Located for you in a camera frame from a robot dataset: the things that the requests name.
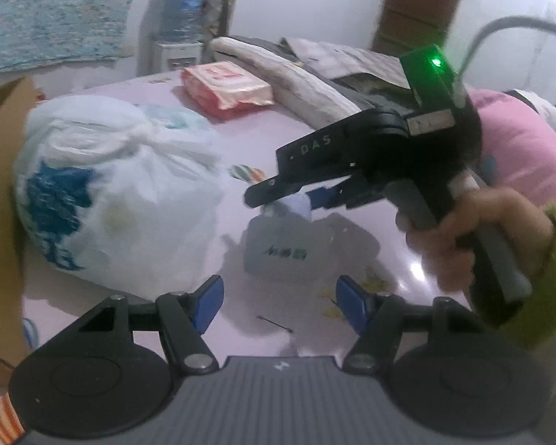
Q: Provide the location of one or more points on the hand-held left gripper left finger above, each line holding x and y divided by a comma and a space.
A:
208, 301

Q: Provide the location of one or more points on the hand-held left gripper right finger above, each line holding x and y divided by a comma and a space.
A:
352, 303

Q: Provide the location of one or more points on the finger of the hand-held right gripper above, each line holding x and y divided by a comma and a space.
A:
326, 197
268, 190

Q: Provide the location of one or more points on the light blue packet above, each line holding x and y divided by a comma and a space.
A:
299, 205

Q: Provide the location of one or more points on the brown cardboard box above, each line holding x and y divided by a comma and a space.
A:
0, 194

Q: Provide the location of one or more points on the person's right hand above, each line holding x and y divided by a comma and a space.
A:
514, 213

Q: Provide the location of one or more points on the grey blanket yellow print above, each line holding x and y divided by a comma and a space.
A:
375, 95

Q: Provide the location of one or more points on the black hairpin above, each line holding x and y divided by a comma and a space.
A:
275, 324

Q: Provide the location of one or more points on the white quilted blanket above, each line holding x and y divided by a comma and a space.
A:
296, 88

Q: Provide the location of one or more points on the checked cloth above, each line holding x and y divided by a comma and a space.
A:
352, 60

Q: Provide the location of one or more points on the red pink tissue pack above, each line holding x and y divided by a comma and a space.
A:
222, 83

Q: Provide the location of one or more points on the white plastic bag blue print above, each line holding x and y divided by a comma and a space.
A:
120, 204

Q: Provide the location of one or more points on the brown wooden door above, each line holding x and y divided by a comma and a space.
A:
417, 9

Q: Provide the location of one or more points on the white water dispenser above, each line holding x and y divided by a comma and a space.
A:
176, 55

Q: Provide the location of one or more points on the patterned paper bag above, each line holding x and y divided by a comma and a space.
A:
222, 9

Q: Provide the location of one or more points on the blue floral wall cloth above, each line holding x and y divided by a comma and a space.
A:
51, 14

